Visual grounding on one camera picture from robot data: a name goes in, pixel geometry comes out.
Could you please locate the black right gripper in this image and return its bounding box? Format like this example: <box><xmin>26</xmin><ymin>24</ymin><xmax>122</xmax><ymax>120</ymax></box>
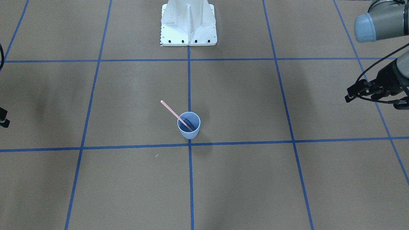
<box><xmin>0</xmin><ymin>107</ymin><xmax>10</xmax><ymax>128</ymax></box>

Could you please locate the blue plastic cup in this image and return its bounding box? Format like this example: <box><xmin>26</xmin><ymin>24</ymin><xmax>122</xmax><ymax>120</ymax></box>
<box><xmin>177</xmin><ymin>111</ymin><xmax>201</xmax><ymax>140</ymax></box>

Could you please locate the pink chopstick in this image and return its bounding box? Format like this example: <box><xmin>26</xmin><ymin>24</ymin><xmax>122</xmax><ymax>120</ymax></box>
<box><xmin>160</xmin><ymin>100</ymin><xmax>193</xmax><ymax>132</ymax></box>

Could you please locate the white central pillar with base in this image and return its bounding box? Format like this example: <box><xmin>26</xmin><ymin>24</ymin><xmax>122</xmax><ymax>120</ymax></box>
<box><xmin>160</xmin><ymin>0</ymin><xmax>218</xmax><ymax>46</ymax></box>

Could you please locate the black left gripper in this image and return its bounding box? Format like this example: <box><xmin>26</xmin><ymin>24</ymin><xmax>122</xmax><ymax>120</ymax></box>
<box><xmin>344</xmin><ymin>59</ymin><xmax>409</xmax><ymax>103</ymax></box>

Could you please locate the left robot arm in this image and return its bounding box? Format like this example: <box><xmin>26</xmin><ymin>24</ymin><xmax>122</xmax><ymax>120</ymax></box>
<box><xmin>345</xmin><ymin>0</ymin><xmax>409</xmax><ymax>110</ymax></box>

